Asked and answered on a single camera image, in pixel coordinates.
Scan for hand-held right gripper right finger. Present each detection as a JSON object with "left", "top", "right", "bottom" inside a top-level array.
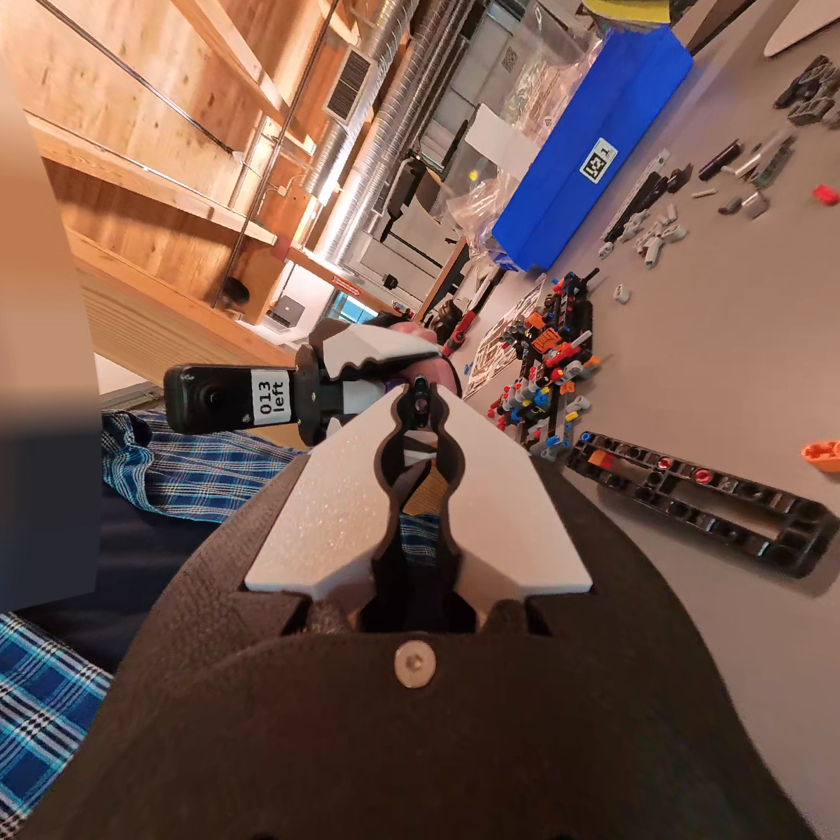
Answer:
[{"left": 433, "top": 384, "right": 595, "bottom": 618}]

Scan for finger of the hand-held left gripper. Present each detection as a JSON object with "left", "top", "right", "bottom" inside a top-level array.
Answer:
[
  {"left": 325, "top": 326, "right": 442, "bottom": 382},
  {"left": 325, "top": 379, "right": 396, "bottom": 438}
]

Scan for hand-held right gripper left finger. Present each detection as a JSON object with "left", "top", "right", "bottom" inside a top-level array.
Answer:
[{"left": 243, "top": 384, "right": 404, "bottom": 622}]

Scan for black lego frame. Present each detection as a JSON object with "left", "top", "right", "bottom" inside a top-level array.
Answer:
[{"left": 566, "top": 431, "right": 829, "bottom": 578}]

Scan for lego car chassis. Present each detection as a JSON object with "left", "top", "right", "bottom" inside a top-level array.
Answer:
[{"left": 486, "top": 269, "right": 601, "bottom": 460}]

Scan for pile of grey lego pieces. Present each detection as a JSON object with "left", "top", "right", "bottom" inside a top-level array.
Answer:
[{"left": 597, "top": 56, "right": 840, "bottom": 304}]

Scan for person's left hand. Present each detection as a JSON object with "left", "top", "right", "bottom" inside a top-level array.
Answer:
[{"left": 392, "top": 320, "right": 463, "bottom": 399}]

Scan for dark navy t-shirt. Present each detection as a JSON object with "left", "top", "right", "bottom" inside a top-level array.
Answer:
[{"left": 0, "top": 499, "right": 224, "bottom": 670}]

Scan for air vent grille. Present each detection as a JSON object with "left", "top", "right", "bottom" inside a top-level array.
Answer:
[{"left": 323, "top": 46, "right": 375, "bottom": 122}]

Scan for clear plastic bags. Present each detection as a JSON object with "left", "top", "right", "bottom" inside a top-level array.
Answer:
[{"left": 453, "top": 0, "right": 605, "bottom": 250}]

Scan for blue plastic bin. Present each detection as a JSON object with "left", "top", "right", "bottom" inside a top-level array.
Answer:
[{"left": 492, "top": 26, "right": 694, "bottom": 273}]

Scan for white booklet stand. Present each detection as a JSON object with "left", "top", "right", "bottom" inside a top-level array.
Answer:
[{"left": 763, "top": 0, "right": 840, "bottom": 59}]

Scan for silver ventilation duct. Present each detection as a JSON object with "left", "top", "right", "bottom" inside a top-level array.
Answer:
[{"left": 308, "top": 0, "right": 473, "bottom": 263}]

